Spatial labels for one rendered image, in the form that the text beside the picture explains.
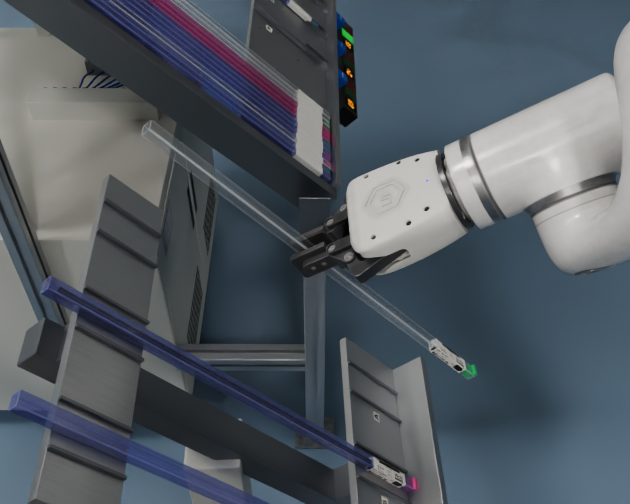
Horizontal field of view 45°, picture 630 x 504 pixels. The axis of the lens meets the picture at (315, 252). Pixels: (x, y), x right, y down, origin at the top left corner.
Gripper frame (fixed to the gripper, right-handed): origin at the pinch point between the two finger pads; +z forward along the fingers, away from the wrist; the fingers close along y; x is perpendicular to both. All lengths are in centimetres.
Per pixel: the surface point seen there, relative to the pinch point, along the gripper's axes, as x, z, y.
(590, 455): 120, -2, -30
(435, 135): 110, 14, -147
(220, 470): 10.1, 18.1, 14.1
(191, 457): 8.2, 20.5, 12.7
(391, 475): 26.0, 5.9, 11.5
